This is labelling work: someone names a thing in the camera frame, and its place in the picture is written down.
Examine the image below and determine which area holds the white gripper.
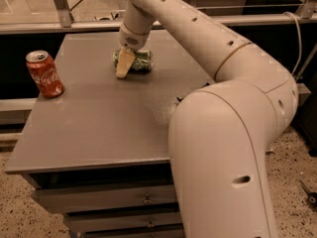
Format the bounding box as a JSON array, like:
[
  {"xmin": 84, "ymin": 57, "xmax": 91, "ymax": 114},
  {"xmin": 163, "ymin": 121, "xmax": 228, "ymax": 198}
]
[{"xmin": 116, "ymin": 22, "xmax": 150, "ymax": 78}]

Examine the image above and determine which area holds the crushed green soda can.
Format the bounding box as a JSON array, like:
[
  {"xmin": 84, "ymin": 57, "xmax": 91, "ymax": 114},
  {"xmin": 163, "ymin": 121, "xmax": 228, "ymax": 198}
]
[{"xmin": 113, "ymin": 50, "xmax": 153, "ymax": 72}]

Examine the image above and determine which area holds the grey metal railing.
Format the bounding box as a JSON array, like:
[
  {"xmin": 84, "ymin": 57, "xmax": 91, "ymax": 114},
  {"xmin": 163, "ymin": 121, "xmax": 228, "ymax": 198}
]
[{"xmin": 0, "ymin": 0, "xmax": 317, "ymax": 34}]

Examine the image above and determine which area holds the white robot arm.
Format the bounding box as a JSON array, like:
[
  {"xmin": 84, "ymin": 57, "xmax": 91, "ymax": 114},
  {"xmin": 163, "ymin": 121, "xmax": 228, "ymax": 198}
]
[{"xmin": 120, "ymin": 0, "xmax": 298, "ymax": 238}]

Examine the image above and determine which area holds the red cola can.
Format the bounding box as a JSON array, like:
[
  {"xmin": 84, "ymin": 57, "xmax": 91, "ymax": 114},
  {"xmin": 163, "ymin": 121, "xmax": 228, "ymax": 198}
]
[{"xmin": 26, "ymin": 51, "xmax": 64, "ymax": 98}]

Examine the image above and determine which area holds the grey drawer cabinet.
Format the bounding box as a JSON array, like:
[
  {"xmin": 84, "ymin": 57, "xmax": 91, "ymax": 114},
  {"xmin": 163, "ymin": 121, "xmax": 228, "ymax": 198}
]
[{"xmin": 6, "ymin": 30, "xmax": 212, "ymax": 238}]

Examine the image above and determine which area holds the black tool on floor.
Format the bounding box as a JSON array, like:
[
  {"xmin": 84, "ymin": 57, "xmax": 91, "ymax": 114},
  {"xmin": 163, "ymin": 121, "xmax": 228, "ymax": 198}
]
[{"xmin": 300, "ymin": 181, "xmax": 317, "ymax": 207}]

